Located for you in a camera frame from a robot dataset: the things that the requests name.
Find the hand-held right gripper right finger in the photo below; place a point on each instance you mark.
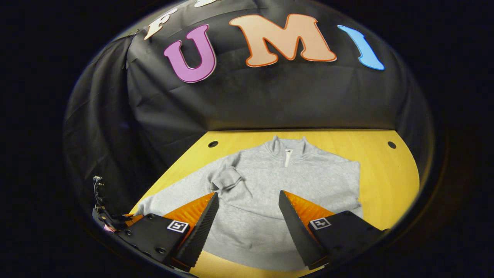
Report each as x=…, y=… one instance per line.
x=293, y=227

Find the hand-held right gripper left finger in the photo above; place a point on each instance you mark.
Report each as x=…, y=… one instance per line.
x=200, y=231

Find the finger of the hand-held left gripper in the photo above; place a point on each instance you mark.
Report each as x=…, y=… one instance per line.
x=134, y=219

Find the grey zip-neck sweatshirt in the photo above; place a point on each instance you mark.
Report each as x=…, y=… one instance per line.
x=270, y=185

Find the black backdrop cloth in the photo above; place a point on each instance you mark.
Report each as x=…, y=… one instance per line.
x=251, y=100

